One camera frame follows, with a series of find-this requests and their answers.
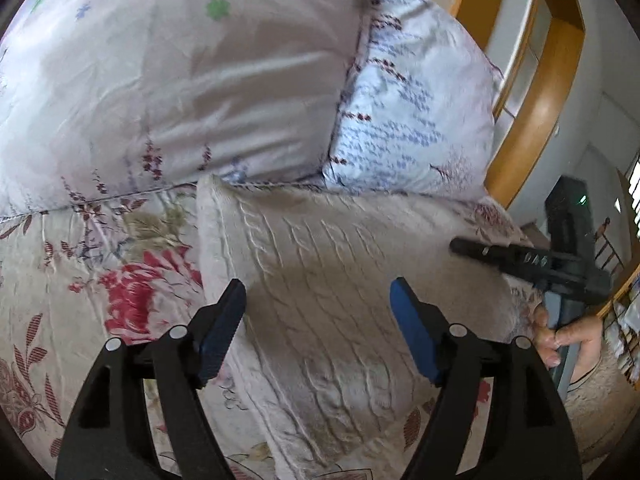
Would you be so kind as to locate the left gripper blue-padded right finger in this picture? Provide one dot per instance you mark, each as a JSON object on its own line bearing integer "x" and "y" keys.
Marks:
{"x": 448, "y": 355}

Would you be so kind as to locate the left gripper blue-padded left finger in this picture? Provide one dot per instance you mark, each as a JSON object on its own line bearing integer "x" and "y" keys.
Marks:
{"x": 184, "y": 359}

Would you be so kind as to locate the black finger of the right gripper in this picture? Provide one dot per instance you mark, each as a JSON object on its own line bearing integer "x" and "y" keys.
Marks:
{"x": 507, "y": 259}

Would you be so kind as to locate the beige cable-knit sweater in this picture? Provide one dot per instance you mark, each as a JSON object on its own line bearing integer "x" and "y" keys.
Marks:
{"x": 319, "y": 359}

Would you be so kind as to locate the person's right hand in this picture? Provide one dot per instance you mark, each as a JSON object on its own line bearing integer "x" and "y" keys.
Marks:
{"x": 586, "y": 332}

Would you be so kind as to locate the blue floral pillow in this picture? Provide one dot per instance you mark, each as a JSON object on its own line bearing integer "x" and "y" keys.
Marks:
{"x": 416, "y": 112}

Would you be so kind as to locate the wooden bed headboard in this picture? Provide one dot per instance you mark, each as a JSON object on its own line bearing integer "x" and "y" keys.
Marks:
{"x": 536, "y": 45}

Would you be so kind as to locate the lilac pillow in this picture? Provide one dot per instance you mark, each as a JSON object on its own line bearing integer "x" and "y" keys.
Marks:
{"x": 101, "y": 98}

